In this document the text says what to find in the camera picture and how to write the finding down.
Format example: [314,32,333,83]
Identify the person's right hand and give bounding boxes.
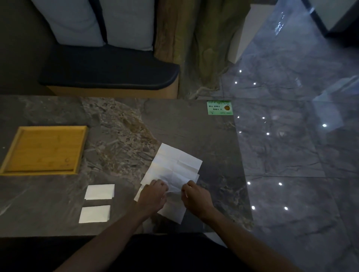
[181,180,216,220]

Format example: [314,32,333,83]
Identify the person's left hand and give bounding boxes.
[137,179,169,217]

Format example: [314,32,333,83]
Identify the white paper napkin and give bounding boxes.
[79,205,111,224]
[84,184,115,200]
[134,143,203,224]

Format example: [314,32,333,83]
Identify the person's right forearm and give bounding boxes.
[198,207,302,272]

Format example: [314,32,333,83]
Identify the person's left forearm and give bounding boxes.
[55,206,157,272]

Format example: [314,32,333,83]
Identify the folded white paper napkin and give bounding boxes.
[79,205,111,224]
[84,184,115,200]

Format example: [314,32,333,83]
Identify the person's black trousers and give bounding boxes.
[0,232,228,272]

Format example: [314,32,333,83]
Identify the green table sticker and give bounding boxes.
[207,101,233,115]

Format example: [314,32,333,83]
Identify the wooden bench base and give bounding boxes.
[46,75,180,99]

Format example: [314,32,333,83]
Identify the yellow wooden tray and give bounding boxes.
[0,126,88,176]

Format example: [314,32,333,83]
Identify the dark bench seat cushion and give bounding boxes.
[38,44,180,90]

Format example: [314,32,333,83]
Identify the brown tree trunk pillar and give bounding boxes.
[154,0,251,100]

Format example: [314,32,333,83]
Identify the white cabinet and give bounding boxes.
[228,3,277,64]

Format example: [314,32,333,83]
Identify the grey back cushion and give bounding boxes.
[100,0,155,51]
[30,0,106,47]

